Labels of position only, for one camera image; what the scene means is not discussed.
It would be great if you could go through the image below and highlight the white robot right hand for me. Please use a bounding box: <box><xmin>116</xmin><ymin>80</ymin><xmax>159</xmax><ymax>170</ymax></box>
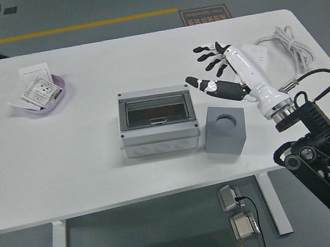
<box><xmin>179</xmin><ymin>30</ymin><xmax>296</xmax><ymax>132</ymax></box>

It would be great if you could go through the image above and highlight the grey junction box clear lid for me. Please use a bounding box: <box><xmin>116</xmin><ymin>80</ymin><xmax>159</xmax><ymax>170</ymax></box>
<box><xmin>112</xmin><ymin>82</ymin><xmax>203</xmax><ymax>162</ymax></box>

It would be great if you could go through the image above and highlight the grey cube with round hole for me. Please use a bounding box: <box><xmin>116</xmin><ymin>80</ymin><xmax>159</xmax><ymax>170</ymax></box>
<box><xmin>198</xmin><ymin>101</ymin><xmax>251</xmax><ymax>160</ymax></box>

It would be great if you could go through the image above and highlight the white power strip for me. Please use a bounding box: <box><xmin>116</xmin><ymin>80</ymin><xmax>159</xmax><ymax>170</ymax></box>
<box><xmin>241</xmin><ymin>40</ymin><xmax>271</xmax><ymax>71</ymax></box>

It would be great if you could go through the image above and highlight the brown floor sign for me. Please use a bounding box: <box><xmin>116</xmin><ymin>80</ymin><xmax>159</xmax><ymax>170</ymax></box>
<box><xmin>179</xmin><ymin>2</ymin><xmax>233</xmax><ymax>28</ymax></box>

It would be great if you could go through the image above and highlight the silver metal foot block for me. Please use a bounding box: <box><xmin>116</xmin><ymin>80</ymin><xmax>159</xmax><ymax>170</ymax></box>
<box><xmin>215</xmin><ymin>182</ymin><xmax>247</xmax><ymax>213</ymax></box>
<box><xmin>228</xmin><ymin>209</ymin><xmax>262</xmax><ymax>243</ymax></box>

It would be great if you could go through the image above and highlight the yellow floor tape line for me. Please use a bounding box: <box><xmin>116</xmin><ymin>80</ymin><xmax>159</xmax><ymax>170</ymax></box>
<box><xmin>0</xmin><ymin>7</ymin><xmax>180</xmax><ymax>46</ymax></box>

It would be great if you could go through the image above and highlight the white flat cover plate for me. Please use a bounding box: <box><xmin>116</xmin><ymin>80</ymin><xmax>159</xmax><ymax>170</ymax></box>
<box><xmin>4</xmin><ymin>82</ymin><xmax>37</xmax><ymax>112</ymax></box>

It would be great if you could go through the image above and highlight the black floor hatch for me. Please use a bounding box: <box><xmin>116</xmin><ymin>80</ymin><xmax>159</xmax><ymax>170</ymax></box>
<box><xmin>1</xmin><ymin>5</ymin><xmax>19</xmax><ymax>17</ymax></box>

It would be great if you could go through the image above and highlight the white power cord with plug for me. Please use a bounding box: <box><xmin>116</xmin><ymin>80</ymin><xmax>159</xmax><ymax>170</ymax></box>
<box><xmin>251</xmin><ymin>21</ymin><xmax>318</xmax><ymax>86</ymax></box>

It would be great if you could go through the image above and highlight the thin black cable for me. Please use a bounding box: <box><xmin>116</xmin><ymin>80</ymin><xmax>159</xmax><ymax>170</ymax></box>
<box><xmin>235</xmin><ymin>193</ymin><xmax>267</xmax><ymax>247</ymax></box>

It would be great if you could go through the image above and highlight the white blank switch plate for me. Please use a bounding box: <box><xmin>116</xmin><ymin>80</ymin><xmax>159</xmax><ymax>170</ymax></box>
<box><xmin>17</xmin><ymin>62</ymin><xmax>54</xmax><ymax>87</ymax></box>

